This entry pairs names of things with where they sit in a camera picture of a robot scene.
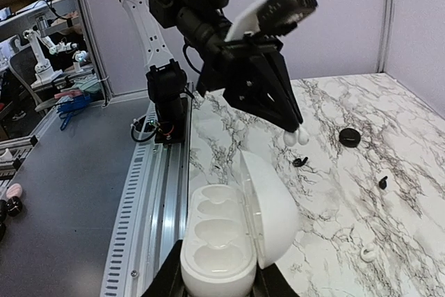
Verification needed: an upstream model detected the blue plastic tool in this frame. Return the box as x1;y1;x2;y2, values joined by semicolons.
57;95;91;131

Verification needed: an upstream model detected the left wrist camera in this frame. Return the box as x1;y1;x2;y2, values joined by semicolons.
225;0;318;42

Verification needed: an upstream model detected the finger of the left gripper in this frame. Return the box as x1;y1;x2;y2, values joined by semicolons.
245;51;303;132
222;63;296;131

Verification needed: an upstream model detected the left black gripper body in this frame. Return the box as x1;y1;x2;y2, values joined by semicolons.
194;38;283;96

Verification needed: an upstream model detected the right corner aluminium post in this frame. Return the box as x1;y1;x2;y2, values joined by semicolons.
375;0;394;73

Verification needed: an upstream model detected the black earbud case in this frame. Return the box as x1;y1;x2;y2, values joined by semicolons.
0;196;24;241

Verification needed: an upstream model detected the black earbud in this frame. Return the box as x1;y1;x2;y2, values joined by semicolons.
292;156;309;168
378;176;388;190

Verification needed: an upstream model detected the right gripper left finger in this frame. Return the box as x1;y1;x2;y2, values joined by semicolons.
141;239;184;297

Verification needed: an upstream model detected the small white background robot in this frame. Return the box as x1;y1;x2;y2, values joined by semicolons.
23;29;88;89

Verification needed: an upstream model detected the aluminium front rail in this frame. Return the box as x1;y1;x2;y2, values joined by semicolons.
99;98;192;296

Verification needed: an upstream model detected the black earbud upper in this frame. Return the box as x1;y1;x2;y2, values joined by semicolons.
292;156;309;168

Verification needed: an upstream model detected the white earbud charging case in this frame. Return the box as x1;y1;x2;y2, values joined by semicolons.
180;151;298;296

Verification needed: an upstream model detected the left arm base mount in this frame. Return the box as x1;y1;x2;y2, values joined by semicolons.
131;59;190;144

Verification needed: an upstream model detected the black round charging case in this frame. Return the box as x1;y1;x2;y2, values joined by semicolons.
339;128;361;148

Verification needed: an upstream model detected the black earbud lower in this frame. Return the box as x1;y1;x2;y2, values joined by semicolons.
378;176;388;190

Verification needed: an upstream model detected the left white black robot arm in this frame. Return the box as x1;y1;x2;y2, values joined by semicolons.
118;0;318;146

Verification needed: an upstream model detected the pink white earbud case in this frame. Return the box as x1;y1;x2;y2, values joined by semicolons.
6;183;23;200

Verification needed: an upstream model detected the corner aluminium post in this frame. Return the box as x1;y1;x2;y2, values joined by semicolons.
375;0;394;73
75;0;113;107

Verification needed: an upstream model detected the left corner aluminium post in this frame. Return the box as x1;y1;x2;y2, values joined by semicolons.
75;0;113;107

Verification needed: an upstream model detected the white earbud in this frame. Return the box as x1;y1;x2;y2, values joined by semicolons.
283;126;309;147
360;243;377;263

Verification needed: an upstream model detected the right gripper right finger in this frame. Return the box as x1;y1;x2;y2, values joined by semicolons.
252;264;299;297

